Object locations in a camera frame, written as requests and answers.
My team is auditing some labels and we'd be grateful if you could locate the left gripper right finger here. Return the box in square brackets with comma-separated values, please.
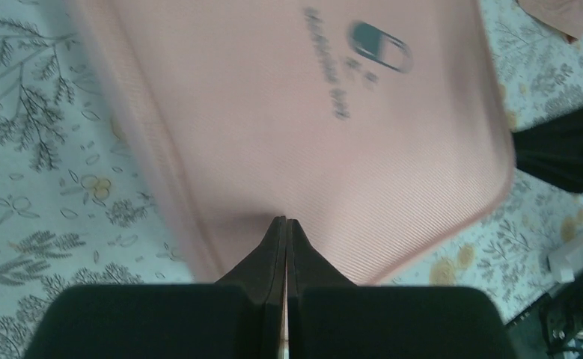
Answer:
[287, 220, 516, 358]

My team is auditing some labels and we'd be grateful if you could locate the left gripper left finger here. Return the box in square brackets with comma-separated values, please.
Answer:
[25, 217, 287, 358]

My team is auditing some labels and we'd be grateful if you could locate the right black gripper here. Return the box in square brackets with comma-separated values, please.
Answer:
[513, 106, 583, 193]

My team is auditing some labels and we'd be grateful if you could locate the pink medicine kit case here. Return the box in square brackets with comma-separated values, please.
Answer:
[67, 1, 515, 284]

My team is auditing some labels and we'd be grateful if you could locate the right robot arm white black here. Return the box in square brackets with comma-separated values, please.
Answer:
[507, 107, 583, 358]

